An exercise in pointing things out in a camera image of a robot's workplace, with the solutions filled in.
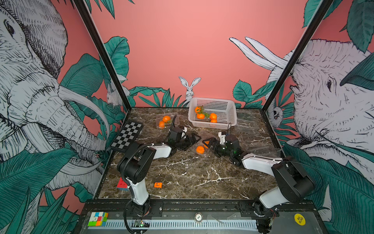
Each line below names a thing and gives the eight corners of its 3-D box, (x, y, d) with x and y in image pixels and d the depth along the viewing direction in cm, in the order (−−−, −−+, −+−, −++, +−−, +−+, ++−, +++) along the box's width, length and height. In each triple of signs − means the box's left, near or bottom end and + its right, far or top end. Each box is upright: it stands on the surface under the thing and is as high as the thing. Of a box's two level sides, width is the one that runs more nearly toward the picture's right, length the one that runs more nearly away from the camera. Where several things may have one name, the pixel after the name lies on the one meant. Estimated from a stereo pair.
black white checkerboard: (112, 149, 98) (109, 145, 95) (130, 123, 113) (128, 119, 110) (128, 152, 96) (125, 149, 93) (143, 126, 111) (142, 122, 108)
